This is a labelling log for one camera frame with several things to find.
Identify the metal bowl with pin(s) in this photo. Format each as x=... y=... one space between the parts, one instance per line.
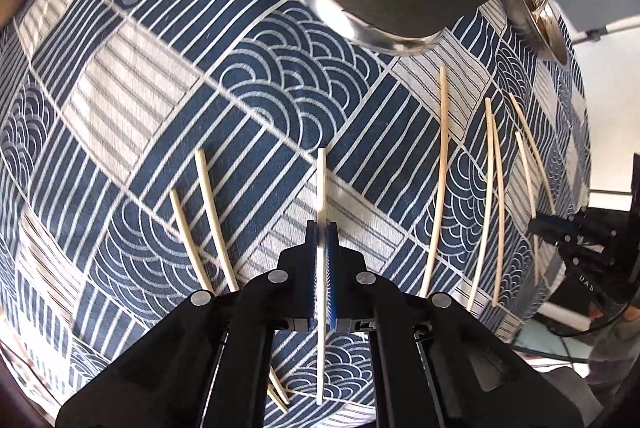
x=525 y=20

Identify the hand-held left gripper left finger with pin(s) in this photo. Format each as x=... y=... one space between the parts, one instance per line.
x=312 y=268

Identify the blue white patterned tablecloth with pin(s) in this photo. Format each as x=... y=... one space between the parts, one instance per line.
x=150 y=107

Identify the person's right hand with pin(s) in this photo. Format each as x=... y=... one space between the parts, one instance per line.
x=600 y=311

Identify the wooden chopstick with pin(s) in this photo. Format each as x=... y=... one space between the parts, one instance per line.
x=322 y=188
x=190 y=243
x=525 y=167
x=212 y=218
x=500 y=233
x=530 y=142
x=442 y=157
x=479 y=270

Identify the person's right forearm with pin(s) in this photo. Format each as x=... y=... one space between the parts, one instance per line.
x=617 y=358

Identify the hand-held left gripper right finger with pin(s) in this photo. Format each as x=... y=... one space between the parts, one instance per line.
x=332 y=278

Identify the dark brown sauce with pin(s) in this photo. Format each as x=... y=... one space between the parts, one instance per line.
x=546 y=25

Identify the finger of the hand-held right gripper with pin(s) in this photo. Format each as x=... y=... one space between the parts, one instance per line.
x=575 y=248
x=550 y=224

